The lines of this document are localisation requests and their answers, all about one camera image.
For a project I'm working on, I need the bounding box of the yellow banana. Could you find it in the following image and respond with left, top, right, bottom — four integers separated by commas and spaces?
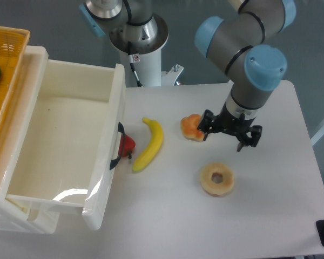
132, 117, 164, 173

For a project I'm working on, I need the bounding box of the white plastic drawer cabinet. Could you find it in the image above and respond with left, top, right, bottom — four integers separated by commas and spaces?
0, 46, 59, 234

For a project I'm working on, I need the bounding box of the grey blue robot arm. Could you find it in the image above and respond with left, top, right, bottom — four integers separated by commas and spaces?
79, 1, 296, 148

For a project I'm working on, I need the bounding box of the black top drawer handle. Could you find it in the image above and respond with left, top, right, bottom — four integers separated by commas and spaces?
110, 122, 126, 170

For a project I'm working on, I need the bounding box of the plain ring donut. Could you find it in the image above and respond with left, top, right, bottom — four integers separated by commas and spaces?
200, 162, 234, 196

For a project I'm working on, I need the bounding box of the white drawer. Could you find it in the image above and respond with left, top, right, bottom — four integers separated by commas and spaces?
6, 60, 125, 230

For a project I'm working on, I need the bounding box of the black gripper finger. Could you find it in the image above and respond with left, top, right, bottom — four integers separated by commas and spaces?
197, 110, 216, 141
237, 125, 262, 152

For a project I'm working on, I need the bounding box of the orange woven basket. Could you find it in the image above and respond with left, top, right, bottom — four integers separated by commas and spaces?
0, 26, 30, 131

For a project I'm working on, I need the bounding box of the red bell pepper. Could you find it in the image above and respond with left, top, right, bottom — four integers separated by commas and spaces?
118, 134, 136, 159

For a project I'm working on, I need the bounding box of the knotted bread roll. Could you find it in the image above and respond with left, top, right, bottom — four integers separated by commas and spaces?
180, 114, 205, 142

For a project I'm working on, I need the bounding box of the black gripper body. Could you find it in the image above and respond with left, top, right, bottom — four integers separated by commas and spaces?
212, 105, 253, 141

